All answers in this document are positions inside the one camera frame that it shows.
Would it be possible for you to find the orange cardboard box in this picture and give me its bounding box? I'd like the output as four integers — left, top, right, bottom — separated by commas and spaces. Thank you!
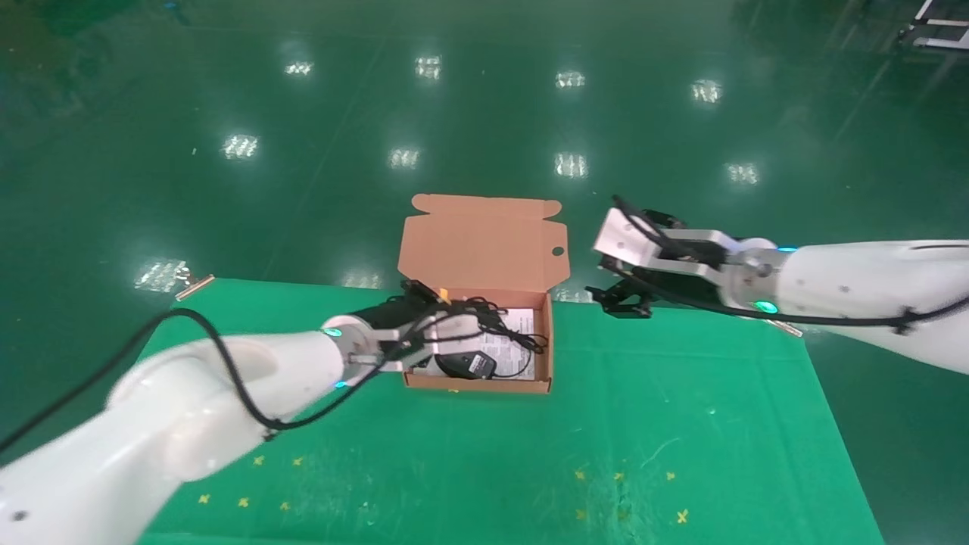
397, 194, 570, 394

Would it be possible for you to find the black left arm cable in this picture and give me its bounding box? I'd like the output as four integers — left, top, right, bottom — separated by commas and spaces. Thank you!
0, 307, 455, 455

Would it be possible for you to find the green table mat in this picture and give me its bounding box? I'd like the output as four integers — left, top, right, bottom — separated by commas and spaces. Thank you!
140, 279, 886, 545

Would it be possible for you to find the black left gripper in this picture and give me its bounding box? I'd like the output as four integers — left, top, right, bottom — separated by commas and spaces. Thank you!
354, 279, 453, 334

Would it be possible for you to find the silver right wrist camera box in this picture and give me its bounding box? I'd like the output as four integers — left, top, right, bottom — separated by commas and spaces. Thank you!
593, 207, 671, 272

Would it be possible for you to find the grey metal frame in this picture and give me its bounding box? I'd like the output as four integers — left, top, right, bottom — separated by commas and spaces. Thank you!
901, 0, 969, 50

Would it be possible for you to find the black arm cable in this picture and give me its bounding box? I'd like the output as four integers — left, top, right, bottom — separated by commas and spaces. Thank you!
0, 307, 455, 455
612, 195, 969, 334

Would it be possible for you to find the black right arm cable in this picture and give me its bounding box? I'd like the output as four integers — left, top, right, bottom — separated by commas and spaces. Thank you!
612, 195, 969, 334

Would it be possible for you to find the black wired computer mouse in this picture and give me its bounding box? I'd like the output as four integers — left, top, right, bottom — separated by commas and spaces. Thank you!
434, 350, 534, 381

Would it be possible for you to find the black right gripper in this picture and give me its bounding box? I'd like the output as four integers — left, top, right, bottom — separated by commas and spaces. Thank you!
585, 256, 653, 319

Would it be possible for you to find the black data cable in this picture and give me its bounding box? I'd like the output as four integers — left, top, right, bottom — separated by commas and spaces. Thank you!
445, 297, 547, 355

